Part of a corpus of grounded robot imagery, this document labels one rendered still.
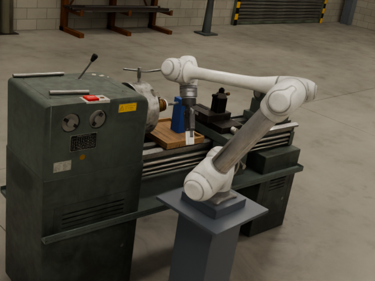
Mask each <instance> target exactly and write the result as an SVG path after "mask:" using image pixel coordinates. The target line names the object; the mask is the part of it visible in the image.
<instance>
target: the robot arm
mask: <svg viewBox="0 0 375 281"><path fill-rule="evenodd" d="M161 73H162V75H163V76H164V77H165V78H166V79H168V80H170V81H173V82H176V83H179V85H180V97H181V98H182V99H181V105H182V106H185V110H184V112H183V114H184V130H185V133H186V145H192V144H194V129H195V109H193V106H196V97H197V96H198V90H197V88H198V87H197V84H198V80H206V81H212V82H215V83H220V84H226V85H230V86H236V87H239V88H245V89H250V90H255V91H259V92H262V93H265V94H266V96H265V97H264V98H263V99H262V101H261V104H260V108H259V109H258V110H257V111H256V112H255V113H254V114H253V115H252V117H251V118H250V119H249V120H248V121H247V122H246V123H245V124H244V125H243V127H241V129H240V130H239V131H237V132H236V134H235V135H234V136H233V137H232V138H231V139H230V140H229V141H228V142H227V143H226V144H225V146H224V147H220V146H217V147H214V148H212V149H211V150H210V151H209V152H208V153H207V155H206V158H204V159H203V160H202V161H201V162H200V163H199V164H198V165H197V166H196V167H195V168H194V169H193V170H192V171H191V172H190V173H189V174H188V175H187V176H186V178H185V181H184V191H185V193H186V194H187V196H188V197H189V198H191V199H192V200H194V201H205V200H207V201H209V202H210V203H211V204H212V205H214V206H219V205H220V204H222V203H224V202H226V201H229V200H231V199H235V198H237V195H236V194H234V193H232V192H230V189H231V188H232V180H233V175H234V169H235V165H236V164H237V163H238V162H239V160H240V159H241V158H242V157H243V156H244V155H245V154H246V153H247V152H248V151H249V150H250V149H251V148H252V147H253V146H254V145H255V144H256V143H257V142H258V141H259V140H260V139H261V138H262V137H263V136H264V135H265V134H266V133H267V132H268V131H269V130H270V129H271V128H272V127H273V126H274V125H275V124H276V123H279V122H283V121H284V120H285V119H286V118H287V117H289V116H290V115H291V114H292V113H293V112H295V111H296V109H297V108H298V107H299V106H300V105H301V104H302V103H304V102H308V101H312V100H314V99H315V98H316V93H317V85H316V84H315V83H314V82H313V81H311V80H308V79H305V78H301V77H294V76H268V77H254V76H245V75H239V74H232V73H228V72H222V71H216V70H209V69H203V68H200V67H198V65H197V62H196V59H195V57H193V56H189V55H185V56H182V57H180V59H176V58H169V59H166V60H165V61H164V62H163V63H162V66H161Z"/></svg>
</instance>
